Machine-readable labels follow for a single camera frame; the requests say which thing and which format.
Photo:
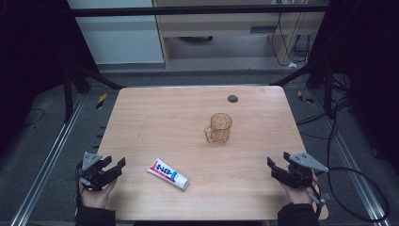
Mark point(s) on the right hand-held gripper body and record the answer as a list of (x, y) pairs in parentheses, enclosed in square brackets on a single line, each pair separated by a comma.
[(301, 175)]

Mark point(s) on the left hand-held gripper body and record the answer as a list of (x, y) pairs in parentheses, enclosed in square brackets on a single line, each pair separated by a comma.
[(94, 174)]

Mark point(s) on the white toothpaste tube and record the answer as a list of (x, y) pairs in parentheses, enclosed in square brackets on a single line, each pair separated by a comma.
[(167, 173)]

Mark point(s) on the clear glass mug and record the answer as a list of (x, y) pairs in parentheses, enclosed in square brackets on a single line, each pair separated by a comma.
[(219, 129)]

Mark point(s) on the person's right hand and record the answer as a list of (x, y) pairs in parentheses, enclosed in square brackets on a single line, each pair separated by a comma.
[(298, 195)]

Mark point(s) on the person's left hand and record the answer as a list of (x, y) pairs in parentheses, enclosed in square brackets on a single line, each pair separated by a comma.
[(97, 197)]

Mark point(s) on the yellow black tape strip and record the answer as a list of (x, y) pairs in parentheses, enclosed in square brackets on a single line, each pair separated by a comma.
[(305, 99), (101, 101)]

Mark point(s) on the dark round table grommet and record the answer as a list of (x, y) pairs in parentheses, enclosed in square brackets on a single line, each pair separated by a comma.
[(232, 99)]

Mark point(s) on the white plug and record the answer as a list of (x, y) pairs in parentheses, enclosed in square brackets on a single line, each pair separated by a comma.
[(292, 65)]

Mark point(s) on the black curtain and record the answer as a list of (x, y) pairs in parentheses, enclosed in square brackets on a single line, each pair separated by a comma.
[(31, 62), (370, 78)]

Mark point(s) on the white cabinet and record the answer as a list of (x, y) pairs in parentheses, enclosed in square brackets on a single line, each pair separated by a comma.
[(119, 37)]

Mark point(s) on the aluminium floor rail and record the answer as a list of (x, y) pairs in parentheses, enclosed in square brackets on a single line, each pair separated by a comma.
[(50, 157), (351, 163)]

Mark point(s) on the black frame leg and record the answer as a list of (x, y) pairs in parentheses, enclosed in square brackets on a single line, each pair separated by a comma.
[(328, 91), (67, 94)]

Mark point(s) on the black horizontal frame bar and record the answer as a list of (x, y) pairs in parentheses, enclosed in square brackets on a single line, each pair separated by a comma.
[(188, 11)]

